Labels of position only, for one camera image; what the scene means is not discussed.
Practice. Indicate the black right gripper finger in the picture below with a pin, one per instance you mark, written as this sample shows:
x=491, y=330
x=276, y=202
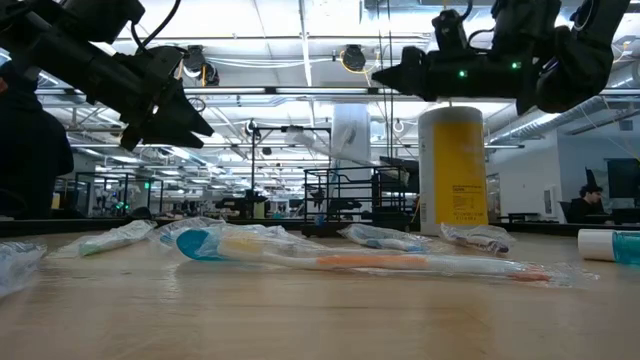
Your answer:
x=407, y=77

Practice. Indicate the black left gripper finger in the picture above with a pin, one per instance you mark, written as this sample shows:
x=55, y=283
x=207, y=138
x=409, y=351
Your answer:
x=165, y=139
x=185, y=117

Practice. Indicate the teal toothbrush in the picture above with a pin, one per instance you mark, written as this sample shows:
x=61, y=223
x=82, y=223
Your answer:
x=192, y=245

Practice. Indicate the green white toothbrush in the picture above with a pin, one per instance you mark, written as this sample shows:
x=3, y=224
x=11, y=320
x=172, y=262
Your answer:
x=107, y=241

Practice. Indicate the white dark-blue toothbrush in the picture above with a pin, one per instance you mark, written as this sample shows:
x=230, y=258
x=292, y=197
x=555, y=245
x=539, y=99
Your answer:
x=305, y=139

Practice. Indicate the purple white toothbrush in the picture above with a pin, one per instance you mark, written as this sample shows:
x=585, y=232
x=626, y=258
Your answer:
x=387, y=242

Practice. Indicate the thick blue white toothbrush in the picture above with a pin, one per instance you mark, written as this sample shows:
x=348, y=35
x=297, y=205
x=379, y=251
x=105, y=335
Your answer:
x=477, y=242

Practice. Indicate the orange white toothbrush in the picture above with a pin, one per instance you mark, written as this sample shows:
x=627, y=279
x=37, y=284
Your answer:
x=370, y=261

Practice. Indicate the teal bottle white cap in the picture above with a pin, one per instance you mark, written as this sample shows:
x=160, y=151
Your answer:
x=597, y=245

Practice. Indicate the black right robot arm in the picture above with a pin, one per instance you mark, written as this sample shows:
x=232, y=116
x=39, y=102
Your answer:
x=575, y=60

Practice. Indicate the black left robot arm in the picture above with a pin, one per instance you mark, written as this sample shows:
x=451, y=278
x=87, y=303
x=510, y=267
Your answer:
x=50, y=45

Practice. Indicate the long ceiling light strip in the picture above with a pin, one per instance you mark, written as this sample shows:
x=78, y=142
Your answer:
x=320, y=91

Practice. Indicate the dark monitor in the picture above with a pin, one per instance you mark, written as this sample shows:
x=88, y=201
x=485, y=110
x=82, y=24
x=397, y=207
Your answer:
x=625, y=177
x=400, y=175

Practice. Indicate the white canister yellow label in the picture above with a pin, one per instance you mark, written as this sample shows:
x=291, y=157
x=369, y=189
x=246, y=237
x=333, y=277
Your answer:
x=452, y=175

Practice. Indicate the person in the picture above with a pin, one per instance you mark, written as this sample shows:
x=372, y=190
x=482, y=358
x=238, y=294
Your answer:
x=590, y=205
x=30, y=160

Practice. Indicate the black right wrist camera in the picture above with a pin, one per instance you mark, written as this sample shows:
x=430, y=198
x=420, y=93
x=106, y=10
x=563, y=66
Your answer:
x=449, y=30

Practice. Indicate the black metal frame station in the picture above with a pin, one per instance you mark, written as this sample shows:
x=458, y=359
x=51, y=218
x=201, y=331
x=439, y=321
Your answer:
x=292, y=129
x=100, y=173

